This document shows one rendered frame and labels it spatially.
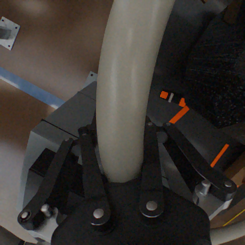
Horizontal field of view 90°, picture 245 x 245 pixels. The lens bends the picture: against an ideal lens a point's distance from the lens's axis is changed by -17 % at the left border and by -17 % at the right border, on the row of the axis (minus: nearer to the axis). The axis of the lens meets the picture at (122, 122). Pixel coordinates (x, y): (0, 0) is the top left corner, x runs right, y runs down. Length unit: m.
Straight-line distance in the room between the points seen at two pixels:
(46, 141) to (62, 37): 0.90
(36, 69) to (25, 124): 0.50
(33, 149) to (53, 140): 0.06
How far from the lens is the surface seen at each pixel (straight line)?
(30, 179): 0.33
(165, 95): 1.11
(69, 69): 1.13
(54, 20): 1.20
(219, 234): 0.31
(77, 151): 0.16
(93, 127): 0.17
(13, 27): 1.36
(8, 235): 0.38
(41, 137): 0.36
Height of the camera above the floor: 1.06
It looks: 66 degrees down
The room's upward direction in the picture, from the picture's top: 180 degrees counter-clockwise
